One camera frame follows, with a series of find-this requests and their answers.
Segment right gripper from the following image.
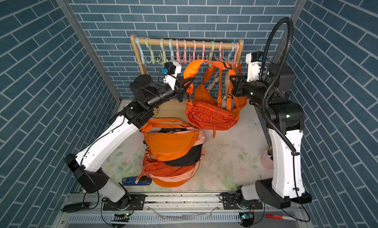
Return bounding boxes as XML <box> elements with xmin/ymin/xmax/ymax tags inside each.
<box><xmin>229</xmin><ymin>76</ymin><xmax>268</xmax><ymax>110</ymax></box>

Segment dark red-orange bag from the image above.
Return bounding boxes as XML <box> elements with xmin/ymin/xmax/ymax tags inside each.
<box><xmin>136</xmin><ymin>152</ymin><xmax>201</xmax><ymax>182</ymax></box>

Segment large pink sling bag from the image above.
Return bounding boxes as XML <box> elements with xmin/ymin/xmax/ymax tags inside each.
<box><xmin>151</xmin><ymin>168</ymin><xmax>197</xmax><ymax>183</ymax></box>

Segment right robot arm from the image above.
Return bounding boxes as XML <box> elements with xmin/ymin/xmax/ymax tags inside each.
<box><xmin>229</xmin><ymin>17</ymin><xmax>312</xmax><ymax>209</ymax></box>

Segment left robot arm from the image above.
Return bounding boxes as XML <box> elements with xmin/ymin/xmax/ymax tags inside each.
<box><xmin>65</xmin><ymin>75</ymin><xmax>194</xmax><ymax>210</ymax></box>

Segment green hook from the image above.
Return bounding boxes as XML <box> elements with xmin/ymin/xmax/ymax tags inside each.
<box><xmin>158</xmin><ymin>38</ymin><xmax>168</xmax><ymax>65</ymax></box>
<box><xmin>145</xmin><ymin>38</ymin><xmax>156</xmax><ymax>64</ymax></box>

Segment wooden hanging rack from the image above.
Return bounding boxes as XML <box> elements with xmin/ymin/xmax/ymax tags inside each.
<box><xmin>131</xmin><ymin>34</ymin><xmax>244</xmax><ymax>83</ymax></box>

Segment pink pen cup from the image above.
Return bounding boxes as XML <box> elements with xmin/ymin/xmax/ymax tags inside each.
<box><xmin>260</xmin><ymin>147</ymin><xmax>274</xmax><ymax>170</ymax></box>

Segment blue black stapler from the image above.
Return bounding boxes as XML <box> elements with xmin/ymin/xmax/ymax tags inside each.
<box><xmin>122</xmin><ymin>176</ymin><xmax>152</xmax><ymax>186</ymax></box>

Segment red white marker pen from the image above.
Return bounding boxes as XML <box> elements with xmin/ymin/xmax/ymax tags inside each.
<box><xmin>266</xmin><ymin>214</ymin><xmax>284</xmax><ymax>220</ymax></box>

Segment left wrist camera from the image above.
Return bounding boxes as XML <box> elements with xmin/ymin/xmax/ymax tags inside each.
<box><xmin>161</xmin><ymin>61</ymin><xmax>182</xmax><ymax>90</ymax></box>

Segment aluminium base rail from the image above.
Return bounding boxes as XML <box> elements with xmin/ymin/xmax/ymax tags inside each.
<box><xmin>53</xmin><ymin>192</ymin><xmax>312</xmax><ymax>228</ymax></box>

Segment black remote on rail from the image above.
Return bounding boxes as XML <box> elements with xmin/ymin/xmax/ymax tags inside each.
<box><xmin>62</xmin><ymin>202</ymin><xmax>90</xmax><ymax>213</ymax></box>

